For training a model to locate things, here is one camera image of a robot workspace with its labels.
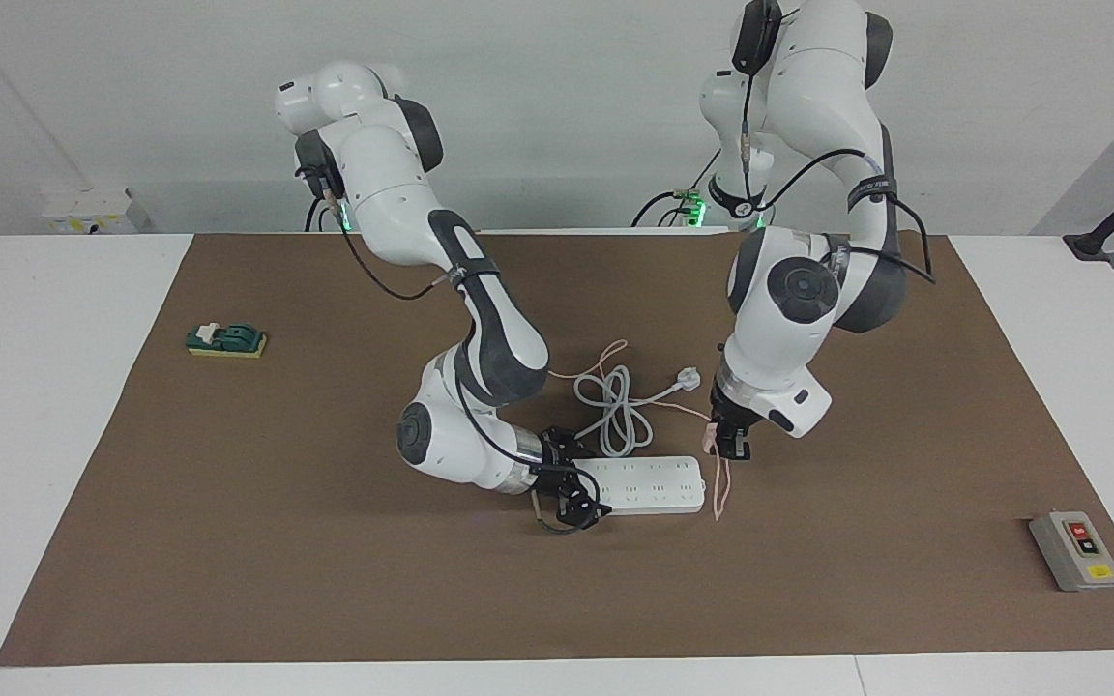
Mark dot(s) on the white power strip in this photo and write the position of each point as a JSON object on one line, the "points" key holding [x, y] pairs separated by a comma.
{"points": [[649, 488]]}

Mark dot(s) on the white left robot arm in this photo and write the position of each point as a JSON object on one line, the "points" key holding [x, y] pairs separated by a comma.
{"points": [[799, 290]]}

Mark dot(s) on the green knife switch yellow base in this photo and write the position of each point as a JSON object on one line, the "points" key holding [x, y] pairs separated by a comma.
{"points": [[228, 340]]}

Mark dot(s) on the pink charger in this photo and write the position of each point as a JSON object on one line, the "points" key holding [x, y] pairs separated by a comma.
{"points": [[709, 440]]}

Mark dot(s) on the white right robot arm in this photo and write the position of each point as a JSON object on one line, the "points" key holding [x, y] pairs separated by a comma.
{"points": [[489, 329]]}

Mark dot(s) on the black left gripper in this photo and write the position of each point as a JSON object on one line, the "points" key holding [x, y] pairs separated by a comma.
{"points": [[731, 414]]}

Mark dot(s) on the brown table mat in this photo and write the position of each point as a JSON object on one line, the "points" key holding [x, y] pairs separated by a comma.
{"points": [[277, 561]]}

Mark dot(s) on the white box with yellow labels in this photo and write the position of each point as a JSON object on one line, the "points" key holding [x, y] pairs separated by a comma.
{"points": [[83, 211]]}

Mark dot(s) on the grey push button switch box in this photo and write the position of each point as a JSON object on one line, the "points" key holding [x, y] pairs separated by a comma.
{"points": [[1074, 556]]}

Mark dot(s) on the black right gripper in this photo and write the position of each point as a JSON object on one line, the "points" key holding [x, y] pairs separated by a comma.
{"points": [[557, 478]]}

